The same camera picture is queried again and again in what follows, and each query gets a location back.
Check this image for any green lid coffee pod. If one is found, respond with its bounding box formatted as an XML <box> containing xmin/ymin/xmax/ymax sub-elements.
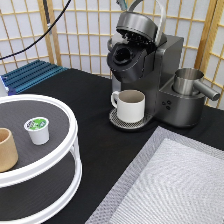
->
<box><xmin>24</xmin><ymin>117</ymin><xmax>49</xmax><ymax>145</ymax></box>

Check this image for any grey Keurig coffee machine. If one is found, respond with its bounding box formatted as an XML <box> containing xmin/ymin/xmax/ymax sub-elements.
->
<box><xmin>107</xmin><ymin>0</ymin><xmax>205</xmax><ymax>130</ymax></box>

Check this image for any white ceramic mug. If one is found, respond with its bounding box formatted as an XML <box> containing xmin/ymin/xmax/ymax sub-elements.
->
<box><xmin>111</xmin><ymin>90</ymin><xmax>145</xmax><ymax>123</ymax></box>

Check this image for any wooden shoji folding screen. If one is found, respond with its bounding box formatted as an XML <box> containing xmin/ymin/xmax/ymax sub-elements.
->
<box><xmin>0</xmin><ymin>0</ymin><xmax>224</xmax><ymax>110</ymax></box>

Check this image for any steel milk frother cup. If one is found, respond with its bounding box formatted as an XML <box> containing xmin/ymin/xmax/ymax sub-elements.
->
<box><xmin>173</xmin><ymin>68</ymin><xmax>220</xmax><ymax>101</ymax></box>

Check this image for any blue ridged metal block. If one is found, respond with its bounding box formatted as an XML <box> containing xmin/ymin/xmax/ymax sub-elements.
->
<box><xmin>2</xmin><ymin>60</ymin><xmax>66</xmax><ymax>95</ymax></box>

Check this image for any grey woven placemat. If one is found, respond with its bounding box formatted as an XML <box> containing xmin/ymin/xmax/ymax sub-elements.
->
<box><xmin>85</xmin><ymin>127</ymin><xmax>224</xmax><ymax>224</ymax></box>

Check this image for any white two-tier round shelf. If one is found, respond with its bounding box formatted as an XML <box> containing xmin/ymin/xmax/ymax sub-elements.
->
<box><xmin>0</xmin><ymin>94</ymin><xmax>82</xmax><ymax>224</ymax></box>

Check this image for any tan wooden cup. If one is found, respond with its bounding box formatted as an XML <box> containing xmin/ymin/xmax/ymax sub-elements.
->
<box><xmin>0</xmin><ymin>128</ymin><xmax>18</xmax><ymax>172</ymax></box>

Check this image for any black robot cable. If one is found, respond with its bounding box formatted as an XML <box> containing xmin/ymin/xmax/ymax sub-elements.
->
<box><xmin>0</xmin><ymin>0</ymin><xmax>73</xmax><ymax>62</ymax></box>

